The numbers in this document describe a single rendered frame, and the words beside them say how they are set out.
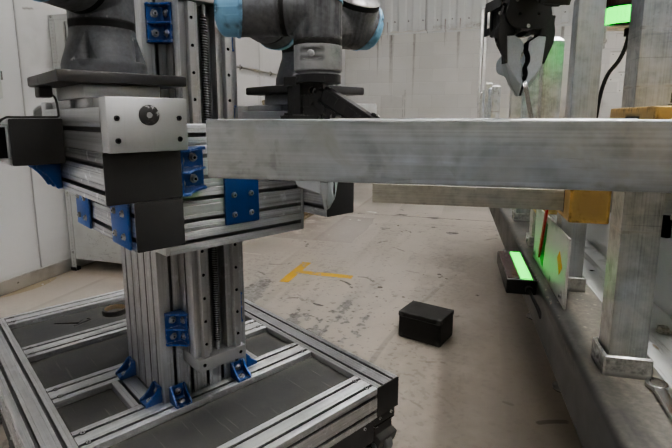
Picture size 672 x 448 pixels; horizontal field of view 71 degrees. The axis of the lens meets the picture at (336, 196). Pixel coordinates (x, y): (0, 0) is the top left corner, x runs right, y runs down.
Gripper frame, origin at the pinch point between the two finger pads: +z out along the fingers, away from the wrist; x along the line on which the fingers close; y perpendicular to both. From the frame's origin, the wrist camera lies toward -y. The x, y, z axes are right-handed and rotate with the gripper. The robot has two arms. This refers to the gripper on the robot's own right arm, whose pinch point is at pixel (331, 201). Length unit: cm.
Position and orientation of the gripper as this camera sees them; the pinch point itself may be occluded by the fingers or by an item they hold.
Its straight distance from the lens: 76.9
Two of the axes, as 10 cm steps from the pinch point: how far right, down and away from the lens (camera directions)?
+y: -9.7, -0.4, 2.4
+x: -2.4, 1.6, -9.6
